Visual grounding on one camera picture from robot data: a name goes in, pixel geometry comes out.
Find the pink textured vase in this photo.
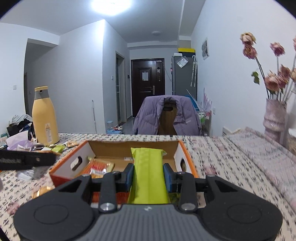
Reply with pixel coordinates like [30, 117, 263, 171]
[263, 99, 287, 143]

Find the long green snack pack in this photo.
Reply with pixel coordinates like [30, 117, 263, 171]
[128, 148, 170, 204]

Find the small green snack bar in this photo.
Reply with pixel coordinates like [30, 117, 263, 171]
[51, 145, 66, 155]

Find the orange cardboard pumpkin box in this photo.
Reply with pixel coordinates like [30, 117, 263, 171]
[49, 141, 198, 204]

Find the orange spicy strips snack bag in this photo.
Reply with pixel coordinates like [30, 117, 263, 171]
[78, 159, 114, 179]

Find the yellow box on refrigerator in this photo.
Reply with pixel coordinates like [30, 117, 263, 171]
[178, 48, 195, 53]

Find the purple down jacket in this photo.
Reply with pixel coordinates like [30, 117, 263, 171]
[132, 95, 202, 136]

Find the yellow thermos bottle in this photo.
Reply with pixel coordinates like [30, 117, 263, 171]
[32, 86, 59, 146]

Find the folded pink quilt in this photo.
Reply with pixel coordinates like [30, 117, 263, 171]
[226, 128, 295, 210]

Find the grey refrigerator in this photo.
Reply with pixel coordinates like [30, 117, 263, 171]
[171, 55, 197, 99]

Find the dark entrance door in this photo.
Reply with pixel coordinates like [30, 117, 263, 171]
[131, 58, 165, 118]

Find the wooden chair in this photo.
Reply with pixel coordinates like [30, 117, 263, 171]
[158, 103, 177, 136]

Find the oat crisps packet on table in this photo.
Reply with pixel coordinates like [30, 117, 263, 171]
[64, 141, 79, 148]

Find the wall electrical panel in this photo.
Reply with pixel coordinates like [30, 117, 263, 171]
[201, 38, 209, 60]

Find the dried pink roses bouquet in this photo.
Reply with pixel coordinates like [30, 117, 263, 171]
[240, 32, 295, 104]

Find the purple tissue paper bag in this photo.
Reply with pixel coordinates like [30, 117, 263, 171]
[6, 132, 34, 151]

